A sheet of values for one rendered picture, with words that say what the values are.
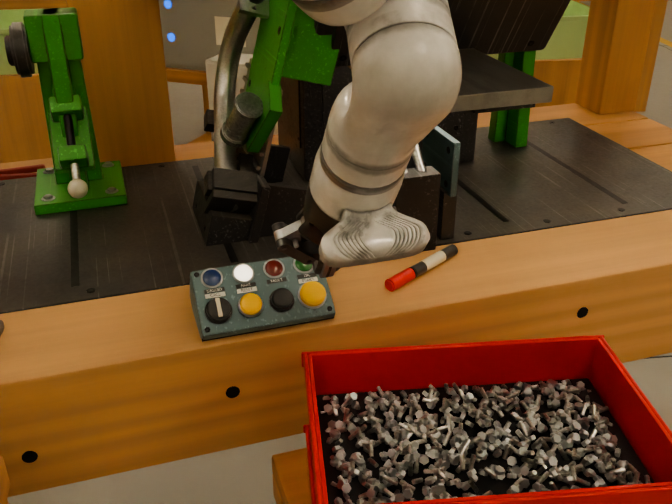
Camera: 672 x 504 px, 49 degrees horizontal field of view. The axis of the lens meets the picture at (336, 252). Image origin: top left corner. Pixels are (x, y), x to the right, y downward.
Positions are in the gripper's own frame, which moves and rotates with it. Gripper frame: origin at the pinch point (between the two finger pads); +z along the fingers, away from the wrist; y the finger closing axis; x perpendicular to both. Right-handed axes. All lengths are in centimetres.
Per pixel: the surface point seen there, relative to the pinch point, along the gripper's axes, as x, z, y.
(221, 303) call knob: -0.4, 7.1, 10.5
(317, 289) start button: -0.2, 7.2, -0.2
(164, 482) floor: -6, 126, 19
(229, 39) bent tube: -40.6, 11.0, 1.7
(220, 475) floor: -5, 125, 6
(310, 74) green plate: -28.8, 5.5, -6.2
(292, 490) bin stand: 19.7, 10.0, 7.0
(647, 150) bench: -28, 34, -75
